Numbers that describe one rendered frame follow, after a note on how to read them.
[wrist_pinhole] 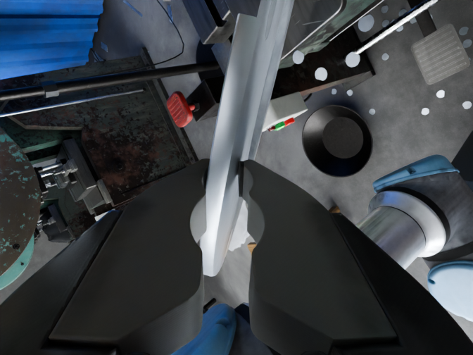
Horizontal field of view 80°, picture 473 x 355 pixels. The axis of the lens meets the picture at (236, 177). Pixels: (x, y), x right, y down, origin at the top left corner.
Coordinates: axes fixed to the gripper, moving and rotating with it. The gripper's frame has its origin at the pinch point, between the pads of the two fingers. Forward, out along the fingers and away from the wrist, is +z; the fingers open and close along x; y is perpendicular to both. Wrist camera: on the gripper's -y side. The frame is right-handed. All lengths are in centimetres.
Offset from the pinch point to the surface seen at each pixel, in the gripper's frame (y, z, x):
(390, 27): -2, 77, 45
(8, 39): 19, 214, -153
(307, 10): -5.7, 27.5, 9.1
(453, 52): 2, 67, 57
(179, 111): 14, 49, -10
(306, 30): -3.6, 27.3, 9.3
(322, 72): 3.4, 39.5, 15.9
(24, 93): 21, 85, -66
